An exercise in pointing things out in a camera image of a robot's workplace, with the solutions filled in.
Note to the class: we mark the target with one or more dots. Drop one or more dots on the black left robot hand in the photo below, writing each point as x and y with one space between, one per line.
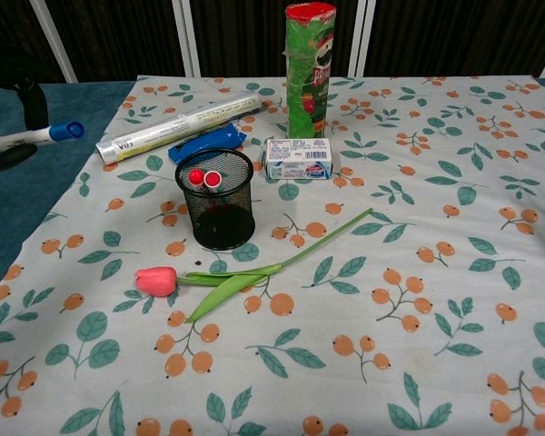
31 105

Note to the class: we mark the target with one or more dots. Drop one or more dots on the white marker blue cap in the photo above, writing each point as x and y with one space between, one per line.
41 135

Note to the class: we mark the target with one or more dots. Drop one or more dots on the black mesh pen cup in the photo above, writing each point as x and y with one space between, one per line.
218 213

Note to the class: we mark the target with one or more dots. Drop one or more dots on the blue snack packet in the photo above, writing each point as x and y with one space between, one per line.
209 144

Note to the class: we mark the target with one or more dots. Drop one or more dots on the pink artificial tulip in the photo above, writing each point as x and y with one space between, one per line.
218 277

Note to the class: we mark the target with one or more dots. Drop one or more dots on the white soap box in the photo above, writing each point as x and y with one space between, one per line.
299 159

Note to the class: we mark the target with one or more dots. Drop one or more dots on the green Pringles can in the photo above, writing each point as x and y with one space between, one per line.
310 72

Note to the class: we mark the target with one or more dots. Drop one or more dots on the floral print tablecloth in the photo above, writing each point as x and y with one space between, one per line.
300 272

